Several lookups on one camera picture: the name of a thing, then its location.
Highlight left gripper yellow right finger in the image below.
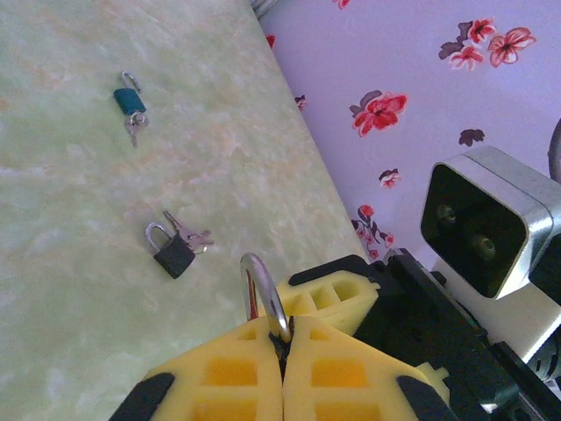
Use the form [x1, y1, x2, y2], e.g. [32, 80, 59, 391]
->
[282, 315, 458, 421]

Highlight blue padlock key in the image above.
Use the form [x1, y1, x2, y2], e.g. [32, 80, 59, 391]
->
[124, 111, 150, 148]

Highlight black padlock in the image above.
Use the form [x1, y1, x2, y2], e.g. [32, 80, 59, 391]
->
[144, 222, 197, 281]

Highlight black padlock keys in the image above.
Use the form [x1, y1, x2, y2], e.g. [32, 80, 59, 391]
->
[162, 210, 216, 255]

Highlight blue padlock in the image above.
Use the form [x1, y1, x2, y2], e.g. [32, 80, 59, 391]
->
[112, 71, 148, 118]

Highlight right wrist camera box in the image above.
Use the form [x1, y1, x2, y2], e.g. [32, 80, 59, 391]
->
[419, 146, 561, 365]

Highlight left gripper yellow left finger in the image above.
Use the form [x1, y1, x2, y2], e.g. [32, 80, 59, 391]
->
[108, 316, 285, 421]

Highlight red padlock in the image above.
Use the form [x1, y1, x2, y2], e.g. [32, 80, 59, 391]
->
[239, 253, 294, 344]

